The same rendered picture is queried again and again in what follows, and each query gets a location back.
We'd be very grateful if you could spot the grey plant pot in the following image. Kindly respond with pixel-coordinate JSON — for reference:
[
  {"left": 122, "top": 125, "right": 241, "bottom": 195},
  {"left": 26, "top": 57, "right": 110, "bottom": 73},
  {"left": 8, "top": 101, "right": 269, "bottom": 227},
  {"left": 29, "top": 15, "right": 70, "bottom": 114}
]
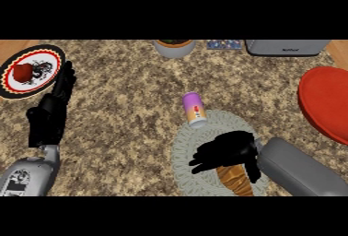
[{"left": 151, "top": 39, "right": 197, "bottom": 59}]

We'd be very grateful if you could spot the brown croissant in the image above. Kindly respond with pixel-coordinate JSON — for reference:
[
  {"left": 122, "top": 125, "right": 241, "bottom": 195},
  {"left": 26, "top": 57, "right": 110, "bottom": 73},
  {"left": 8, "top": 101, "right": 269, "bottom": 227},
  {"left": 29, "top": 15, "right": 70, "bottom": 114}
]
[{"left": 215, "top": 162, "right": 254, "bottom": 197}]

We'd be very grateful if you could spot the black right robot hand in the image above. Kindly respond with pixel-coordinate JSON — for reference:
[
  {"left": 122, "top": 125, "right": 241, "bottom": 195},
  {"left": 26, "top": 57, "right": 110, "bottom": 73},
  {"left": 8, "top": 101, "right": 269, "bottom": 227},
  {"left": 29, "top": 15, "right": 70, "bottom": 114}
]
[{"left": 187, "top": 130, "right": 262, "bottom": 184}]

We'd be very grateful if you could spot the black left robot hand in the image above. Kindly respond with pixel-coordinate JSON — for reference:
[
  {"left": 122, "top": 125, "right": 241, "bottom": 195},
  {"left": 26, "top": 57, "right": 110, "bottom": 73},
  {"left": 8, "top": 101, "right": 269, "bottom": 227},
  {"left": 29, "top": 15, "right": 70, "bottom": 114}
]
[{"left": 26, "top": 60, "right": 77, "bottom": 148}]

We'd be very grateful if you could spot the grey woven round placemat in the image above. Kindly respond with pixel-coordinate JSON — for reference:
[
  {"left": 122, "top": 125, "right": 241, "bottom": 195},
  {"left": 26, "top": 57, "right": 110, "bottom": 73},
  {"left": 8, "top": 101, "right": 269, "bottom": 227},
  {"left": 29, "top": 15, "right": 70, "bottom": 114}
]
[{"left": 169, "top": 109, "right": 269, "bottom": 197}]

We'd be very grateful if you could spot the purple and orange can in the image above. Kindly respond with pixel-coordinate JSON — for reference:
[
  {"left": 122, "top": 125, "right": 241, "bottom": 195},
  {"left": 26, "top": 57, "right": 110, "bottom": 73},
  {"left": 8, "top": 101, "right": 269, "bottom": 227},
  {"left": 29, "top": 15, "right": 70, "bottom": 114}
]
[{"left": 181, "top": 91, "right": 209, "bottom": 129}]

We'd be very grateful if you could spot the red apple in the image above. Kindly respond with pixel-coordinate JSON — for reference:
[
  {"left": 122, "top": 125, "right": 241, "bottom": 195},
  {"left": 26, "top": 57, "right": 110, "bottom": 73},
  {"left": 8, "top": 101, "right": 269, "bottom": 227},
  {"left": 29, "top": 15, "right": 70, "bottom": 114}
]
[{"left": 11, "top": 63, "right": 35, "bottom": 84}]

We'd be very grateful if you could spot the dark patterned box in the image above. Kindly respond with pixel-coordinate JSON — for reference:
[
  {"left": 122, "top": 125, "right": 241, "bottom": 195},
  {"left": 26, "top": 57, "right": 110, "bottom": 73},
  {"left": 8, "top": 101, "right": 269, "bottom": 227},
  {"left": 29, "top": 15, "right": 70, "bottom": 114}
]
[{"left": 204, "top": 39, "right": 244, "bottom": 51}]

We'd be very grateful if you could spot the red bowl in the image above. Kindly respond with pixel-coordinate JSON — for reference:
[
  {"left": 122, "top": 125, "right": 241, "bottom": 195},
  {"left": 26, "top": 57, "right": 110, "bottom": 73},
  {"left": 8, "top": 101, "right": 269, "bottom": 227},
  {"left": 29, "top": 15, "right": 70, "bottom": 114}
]
[{"left": 296, "top": 65, "right": 348, "bottom": 146}]

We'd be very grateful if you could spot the grey appliance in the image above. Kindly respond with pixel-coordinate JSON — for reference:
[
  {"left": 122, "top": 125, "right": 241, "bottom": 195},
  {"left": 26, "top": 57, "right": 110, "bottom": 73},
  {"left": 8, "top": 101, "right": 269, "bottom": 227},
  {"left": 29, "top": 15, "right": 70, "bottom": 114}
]
[{"left": 244, "top": 39, "right": 333, "bottom": 57}]

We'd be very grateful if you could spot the patterned black-rimmed plate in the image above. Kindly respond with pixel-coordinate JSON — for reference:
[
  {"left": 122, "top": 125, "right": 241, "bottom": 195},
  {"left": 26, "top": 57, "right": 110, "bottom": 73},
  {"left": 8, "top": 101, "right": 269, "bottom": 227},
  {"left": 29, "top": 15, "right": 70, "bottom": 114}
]
[{"left": 0, "top": 44, "right": 66, "bottom": 100}]

